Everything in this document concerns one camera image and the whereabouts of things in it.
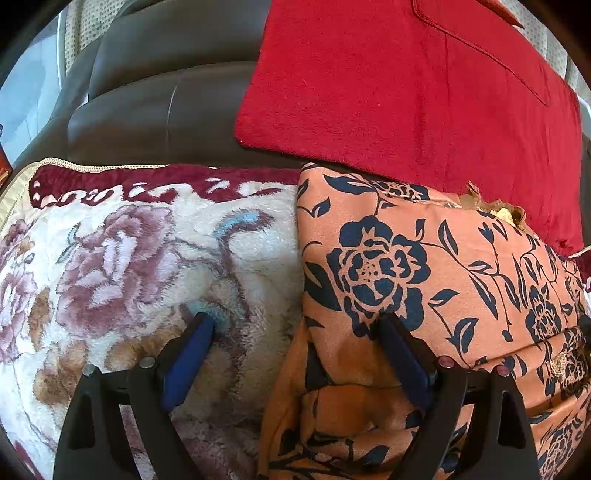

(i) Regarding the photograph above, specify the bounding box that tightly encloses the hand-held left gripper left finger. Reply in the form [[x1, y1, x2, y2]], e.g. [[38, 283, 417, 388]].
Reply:
[[52, 312, 218, 480]]

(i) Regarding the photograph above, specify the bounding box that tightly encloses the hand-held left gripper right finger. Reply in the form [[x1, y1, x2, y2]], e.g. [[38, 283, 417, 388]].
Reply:
[[376, 313, 541, 480]]

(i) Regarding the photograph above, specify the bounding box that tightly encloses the orange floral garment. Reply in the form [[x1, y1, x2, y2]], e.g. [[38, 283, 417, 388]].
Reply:
[[256, 161, 591, 480]]

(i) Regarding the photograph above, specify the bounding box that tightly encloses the floral plush blanket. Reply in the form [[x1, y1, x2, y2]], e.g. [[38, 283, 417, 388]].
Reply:
[[0, 157, 591, 480]]

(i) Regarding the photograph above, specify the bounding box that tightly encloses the dark brown leather sofa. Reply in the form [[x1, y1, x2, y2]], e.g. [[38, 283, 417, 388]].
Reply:
[[9, 0, 305, 171]]

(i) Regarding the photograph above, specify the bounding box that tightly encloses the red folded cloth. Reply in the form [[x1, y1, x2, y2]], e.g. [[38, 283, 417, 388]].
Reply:
[[235, 0, 585, 259]]

